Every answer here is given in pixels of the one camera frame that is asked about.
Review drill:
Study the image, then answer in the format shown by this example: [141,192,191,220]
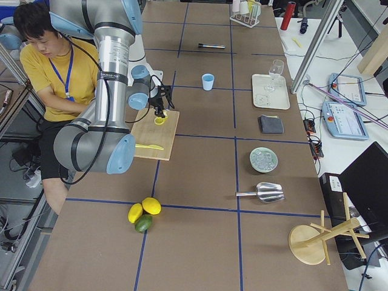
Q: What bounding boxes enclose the blue teach pendant near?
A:
[322,101,369,141]

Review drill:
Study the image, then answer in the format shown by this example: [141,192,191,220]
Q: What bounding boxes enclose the cream bear serving tray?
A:
[252,74,290,110]

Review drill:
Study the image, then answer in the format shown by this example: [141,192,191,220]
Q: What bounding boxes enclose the blue teach pendant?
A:
[329,73,367,106]
[322,101,369,141]

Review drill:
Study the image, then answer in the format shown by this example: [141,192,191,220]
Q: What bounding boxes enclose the green lime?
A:
[135,214,153,233]

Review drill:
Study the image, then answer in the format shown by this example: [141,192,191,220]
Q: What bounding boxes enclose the grey folded cloth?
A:
[258,115,284,134]

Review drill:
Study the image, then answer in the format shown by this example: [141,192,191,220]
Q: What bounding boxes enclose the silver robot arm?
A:
[50,0,172,174]

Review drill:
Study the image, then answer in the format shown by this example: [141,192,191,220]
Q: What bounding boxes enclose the round wooden stand base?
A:
[288,192,369,266]

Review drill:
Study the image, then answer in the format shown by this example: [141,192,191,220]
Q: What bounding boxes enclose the yellow plastic knife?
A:
[135,144,164,150]

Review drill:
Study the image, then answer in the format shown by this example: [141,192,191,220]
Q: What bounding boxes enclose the red water bottle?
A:
[280,1,296,31]

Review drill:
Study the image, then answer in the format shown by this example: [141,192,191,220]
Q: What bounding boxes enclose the steel ice scoop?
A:
[236,182,285,203]

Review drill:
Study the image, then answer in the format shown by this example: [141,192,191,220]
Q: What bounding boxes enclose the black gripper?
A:
[149,85,175,117]

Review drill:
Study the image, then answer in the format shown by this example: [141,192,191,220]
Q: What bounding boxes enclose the white wire cup rack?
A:
[229,12,260,28]

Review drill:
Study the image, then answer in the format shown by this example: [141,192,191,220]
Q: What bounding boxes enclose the yellow whole lemon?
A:
[141,197,162,215]
[127,203,143,224]

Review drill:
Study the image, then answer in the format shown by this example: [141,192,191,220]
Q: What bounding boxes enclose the person in yellow shirt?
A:
[13,2,98,214]

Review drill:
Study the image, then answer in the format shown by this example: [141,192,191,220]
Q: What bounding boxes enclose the white plastic cup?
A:
[239,1,249,15]

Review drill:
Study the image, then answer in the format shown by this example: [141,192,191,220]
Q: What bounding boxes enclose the green plastic cup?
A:
[250,1,261,19]

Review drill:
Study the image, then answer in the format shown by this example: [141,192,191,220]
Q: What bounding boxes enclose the light blue plastic cup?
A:
[201,73,215,91]

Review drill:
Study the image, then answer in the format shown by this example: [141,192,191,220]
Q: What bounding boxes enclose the yellow plastic cup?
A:
[247,0,255,13]

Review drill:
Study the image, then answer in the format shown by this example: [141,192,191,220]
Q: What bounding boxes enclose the blue teach pendant far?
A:
[329,73,367,106]

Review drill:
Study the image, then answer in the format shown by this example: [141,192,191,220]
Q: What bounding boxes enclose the black computer monitor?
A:
[339,141,387,240]

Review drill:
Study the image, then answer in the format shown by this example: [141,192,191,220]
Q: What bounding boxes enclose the bamboo cutting board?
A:
[131,110,179,161]

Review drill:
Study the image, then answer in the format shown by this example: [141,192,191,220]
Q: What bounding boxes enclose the clear wine glass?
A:
[265,59,284,92]

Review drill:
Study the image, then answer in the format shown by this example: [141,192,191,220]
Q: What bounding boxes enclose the pink plastic cup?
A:
[232,0,240,13]

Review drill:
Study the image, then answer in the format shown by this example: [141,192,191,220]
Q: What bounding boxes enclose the green bowl of ice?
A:
[249,147,278,173]

